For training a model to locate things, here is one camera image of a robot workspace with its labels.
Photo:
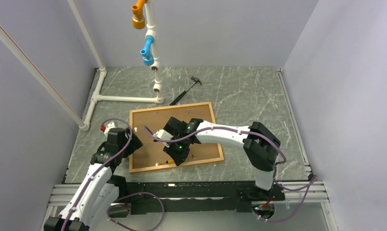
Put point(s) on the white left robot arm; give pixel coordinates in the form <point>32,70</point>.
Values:
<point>100,187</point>

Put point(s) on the orange picture frame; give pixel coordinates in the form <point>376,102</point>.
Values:
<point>151,152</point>

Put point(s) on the black claw hammer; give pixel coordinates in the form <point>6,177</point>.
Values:
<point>195,80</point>

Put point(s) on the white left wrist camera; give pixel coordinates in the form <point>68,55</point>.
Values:
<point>105,128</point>

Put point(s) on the aluminium table edge rail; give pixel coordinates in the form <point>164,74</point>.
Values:
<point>306,163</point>

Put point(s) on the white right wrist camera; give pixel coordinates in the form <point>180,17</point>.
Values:
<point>163,135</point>

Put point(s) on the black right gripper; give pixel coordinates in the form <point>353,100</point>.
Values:
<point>179,158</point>

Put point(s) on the blue pipe nozzle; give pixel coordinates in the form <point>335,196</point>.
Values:
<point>146,51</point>

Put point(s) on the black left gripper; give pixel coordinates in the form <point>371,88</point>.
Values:
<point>134,144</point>

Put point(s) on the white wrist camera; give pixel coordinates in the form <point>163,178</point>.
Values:
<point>105,128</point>
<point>163,135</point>

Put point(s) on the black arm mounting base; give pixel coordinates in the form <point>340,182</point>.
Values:
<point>239,196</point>

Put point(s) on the white pvc pipe stand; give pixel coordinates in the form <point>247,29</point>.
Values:
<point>122,84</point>

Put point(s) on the white diagonal pole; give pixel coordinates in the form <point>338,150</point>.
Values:
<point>7,40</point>

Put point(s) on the yellow handled screwdriver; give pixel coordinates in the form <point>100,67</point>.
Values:
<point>166,162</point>

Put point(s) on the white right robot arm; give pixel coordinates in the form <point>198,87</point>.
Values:
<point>257,141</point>

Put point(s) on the orange pipe nozzle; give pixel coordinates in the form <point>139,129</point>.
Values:
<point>138,19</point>

